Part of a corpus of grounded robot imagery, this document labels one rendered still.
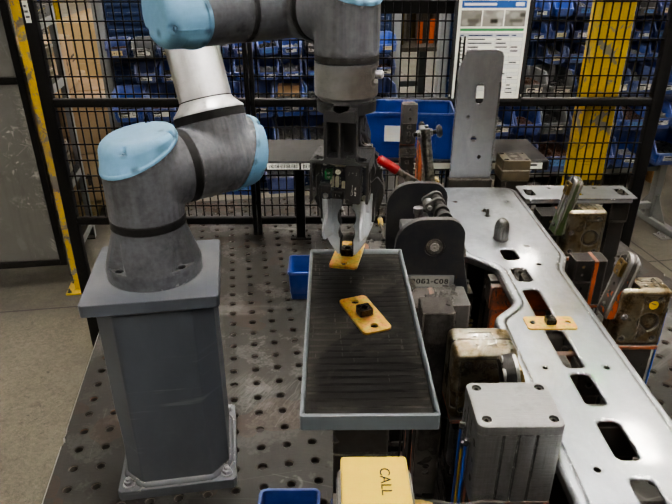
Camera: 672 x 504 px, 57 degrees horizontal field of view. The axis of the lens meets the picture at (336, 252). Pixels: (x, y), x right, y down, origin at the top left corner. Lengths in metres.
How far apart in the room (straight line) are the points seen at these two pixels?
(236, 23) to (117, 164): 0.31
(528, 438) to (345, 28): 0.49
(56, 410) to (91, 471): 1.34
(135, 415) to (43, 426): 1.48
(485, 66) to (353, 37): 1.00
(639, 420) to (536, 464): 0.23
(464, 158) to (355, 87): 1.04
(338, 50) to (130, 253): 0.46
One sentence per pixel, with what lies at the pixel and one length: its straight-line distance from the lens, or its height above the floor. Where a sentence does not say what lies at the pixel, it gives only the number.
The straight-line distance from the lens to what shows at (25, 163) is 3.20.
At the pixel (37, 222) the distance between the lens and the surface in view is 3.31.
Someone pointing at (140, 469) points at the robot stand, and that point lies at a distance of 1.19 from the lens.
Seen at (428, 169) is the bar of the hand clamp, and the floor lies 1.12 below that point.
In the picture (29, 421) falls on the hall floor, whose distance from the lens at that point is 2.62.
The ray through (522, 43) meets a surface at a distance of 1.99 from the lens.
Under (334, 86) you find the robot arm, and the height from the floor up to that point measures 1.43.
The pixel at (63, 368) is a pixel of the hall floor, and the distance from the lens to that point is 2.84.
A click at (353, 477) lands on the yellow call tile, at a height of 1.16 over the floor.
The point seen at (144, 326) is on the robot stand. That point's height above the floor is 1.05.
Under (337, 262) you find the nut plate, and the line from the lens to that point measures 0.82.
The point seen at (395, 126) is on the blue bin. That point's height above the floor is 1.12.
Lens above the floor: 1.58
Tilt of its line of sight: 27 degrees down
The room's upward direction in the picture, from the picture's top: straight up
